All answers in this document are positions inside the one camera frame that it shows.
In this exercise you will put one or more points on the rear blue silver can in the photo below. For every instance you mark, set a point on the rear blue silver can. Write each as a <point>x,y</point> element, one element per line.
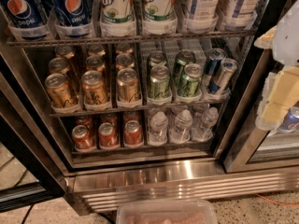
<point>213,61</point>

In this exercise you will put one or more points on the second row right gold can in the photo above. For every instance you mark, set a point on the second row right gold can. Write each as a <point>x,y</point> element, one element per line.
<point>124,60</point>

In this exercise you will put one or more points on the second row gold can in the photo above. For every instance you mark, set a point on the second row gold can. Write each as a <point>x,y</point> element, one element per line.
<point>124,60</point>
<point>61,65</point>
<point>96,63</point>

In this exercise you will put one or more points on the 7up can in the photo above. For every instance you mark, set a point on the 7up can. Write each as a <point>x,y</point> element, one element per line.
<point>158,10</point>
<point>117,11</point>

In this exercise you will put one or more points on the middle water bottle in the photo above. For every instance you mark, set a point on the middle water bottle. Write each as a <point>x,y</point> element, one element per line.
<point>180,132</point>

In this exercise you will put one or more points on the front blue silver can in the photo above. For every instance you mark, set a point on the front blue silver can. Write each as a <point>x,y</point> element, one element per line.
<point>220,81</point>

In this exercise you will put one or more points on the front right red can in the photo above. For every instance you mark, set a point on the front right red can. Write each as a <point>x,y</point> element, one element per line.
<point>133,133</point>

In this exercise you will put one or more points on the rear right green can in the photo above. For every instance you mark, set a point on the rear right green can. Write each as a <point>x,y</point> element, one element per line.
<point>184,57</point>

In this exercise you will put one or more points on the rear left green can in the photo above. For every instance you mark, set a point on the rear left green can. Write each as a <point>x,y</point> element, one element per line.
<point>157,57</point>

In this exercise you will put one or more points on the front middle red can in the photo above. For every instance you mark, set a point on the front middle red can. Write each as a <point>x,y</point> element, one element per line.
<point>108,137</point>

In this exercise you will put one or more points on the front left green can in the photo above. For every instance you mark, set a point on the front left green can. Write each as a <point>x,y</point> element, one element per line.
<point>159,79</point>

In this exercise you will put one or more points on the front left gold can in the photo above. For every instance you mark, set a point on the front left gold can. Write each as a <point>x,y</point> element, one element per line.
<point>60,91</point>

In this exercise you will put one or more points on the pepsi can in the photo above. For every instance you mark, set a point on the pepsi can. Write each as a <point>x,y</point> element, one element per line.
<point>74,17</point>
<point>25,14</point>

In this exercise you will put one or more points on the front right gold can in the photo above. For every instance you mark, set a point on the front right gold can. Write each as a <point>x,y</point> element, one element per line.
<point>128,85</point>

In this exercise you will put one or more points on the red can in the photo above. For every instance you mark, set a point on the red can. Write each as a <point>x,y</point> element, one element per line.
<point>82,137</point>
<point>133,133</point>
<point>108,137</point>

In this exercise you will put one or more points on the front right green can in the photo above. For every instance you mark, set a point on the front right green can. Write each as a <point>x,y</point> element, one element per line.
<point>190,80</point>

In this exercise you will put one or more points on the front middle gold can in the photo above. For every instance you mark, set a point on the front middle gold can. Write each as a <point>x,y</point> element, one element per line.
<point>95,88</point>

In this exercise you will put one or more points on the green can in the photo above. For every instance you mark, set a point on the green can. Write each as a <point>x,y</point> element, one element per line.
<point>157,57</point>
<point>190,80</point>
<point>159,79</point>
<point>184,57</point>

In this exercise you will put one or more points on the blue can behind glass door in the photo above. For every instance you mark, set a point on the blue can behind glass door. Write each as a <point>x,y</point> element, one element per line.
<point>291,120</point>

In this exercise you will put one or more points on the clear plastic bin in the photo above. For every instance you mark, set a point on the clear plastic bin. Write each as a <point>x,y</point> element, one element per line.
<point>166,212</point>

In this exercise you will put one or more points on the right white can top shelf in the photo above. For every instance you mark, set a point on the right white can top shelf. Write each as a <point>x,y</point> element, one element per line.
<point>238,0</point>

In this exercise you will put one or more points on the second row middle gold can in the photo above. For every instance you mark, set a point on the second row middle gold can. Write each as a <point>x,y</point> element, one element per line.
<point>96,63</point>

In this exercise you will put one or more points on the water bottle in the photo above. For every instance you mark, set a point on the water bottle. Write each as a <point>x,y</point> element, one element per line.
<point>158,129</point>
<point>180,132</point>
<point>202,129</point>

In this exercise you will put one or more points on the stainless steel fridge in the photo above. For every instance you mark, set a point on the stainless steel fridge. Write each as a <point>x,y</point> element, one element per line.
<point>239,159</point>

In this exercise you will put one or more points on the second row left gold can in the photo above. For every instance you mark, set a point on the second row left gold can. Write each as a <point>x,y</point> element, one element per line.
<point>61,65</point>

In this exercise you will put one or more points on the right water bottle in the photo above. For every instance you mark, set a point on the right water bottle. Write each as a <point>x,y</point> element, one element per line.
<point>202,129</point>

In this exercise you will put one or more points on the left Pepsi can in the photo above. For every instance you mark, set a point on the left Pepsi can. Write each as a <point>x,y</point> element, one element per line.
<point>25,14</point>

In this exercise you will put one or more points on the right Pepsi can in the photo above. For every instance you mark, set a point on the right Pepsi can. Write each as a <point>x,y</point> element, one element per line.
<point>74,17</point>

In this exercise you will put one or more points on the front left red can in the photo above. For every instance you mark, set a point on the front left red can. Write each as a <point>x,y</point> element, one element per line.
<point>82,137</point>

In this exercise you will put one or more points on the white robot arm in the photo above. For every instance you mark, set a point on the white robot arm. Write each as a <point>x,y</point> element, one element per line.
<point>285,45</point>

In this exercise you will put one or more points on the blue silver can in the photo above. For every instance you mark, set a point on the blue silver can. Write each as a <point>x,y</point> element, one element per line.
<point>213,61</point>
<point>220,81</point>

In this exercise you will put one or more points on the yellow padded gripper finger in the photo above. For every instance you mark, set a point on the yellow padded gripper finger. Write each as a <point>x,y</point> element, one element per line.
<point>265,41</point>
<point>280,93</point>

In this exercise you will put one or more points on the left water bottle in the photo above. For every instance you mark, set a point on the left water bottle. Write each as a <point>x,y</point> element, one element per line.
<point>158,129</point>

